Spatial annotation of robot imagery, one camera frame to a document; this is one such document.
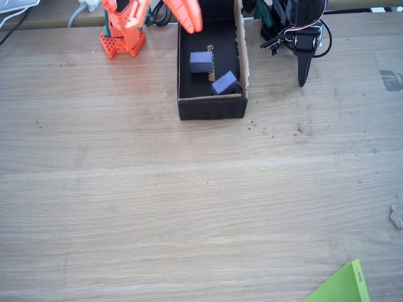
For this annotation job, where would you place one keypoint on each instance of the black idle robot arm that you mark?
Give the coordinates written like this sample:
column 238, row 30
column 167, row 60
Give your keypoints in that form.
column 302, row 9

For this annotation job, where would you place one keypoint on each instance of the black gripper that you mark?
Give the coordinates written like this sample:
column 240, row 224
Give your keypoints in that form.
column 303, row 64

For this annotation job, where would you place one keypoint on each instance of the black cardboard box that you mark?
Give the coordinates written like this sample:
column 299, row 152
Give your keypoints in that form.
column 211, row 108

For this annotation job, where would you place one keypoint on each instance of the white plug adapter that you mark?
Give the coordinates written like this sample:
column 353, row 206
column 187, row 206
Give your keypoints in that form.
column 88, row 4

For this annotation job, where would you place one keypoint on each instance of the light green paper sheet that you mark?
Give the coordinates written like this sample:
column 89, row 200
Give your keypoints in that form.
column 343, row 286

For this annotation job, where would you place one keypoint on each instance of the purple foam block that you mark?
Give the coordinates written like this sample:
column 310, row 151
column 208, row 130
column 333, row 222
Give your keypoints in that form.
column 223, row 83
column 201, row 61

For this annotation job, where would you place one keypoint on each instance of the green table clamp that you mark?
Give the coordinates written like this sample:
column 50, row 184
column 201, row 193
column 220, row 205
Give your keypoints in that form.
column 264, row 14
column 106, row 31

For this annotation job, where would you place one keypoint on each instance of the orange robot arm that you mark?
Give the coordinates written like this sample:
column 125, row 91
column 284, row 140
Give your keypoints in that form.
column 122, row 41

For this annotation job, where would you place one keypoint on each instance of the white flat device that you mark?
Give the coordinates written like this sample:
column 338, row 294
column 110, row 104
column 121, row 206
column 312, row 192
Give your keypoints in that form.
column 19, row 4

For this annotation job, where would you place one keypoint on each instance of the small wood scrap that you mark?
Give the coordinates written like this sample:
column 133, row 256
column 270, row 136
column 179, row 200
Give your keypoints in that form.
column 396, row 217

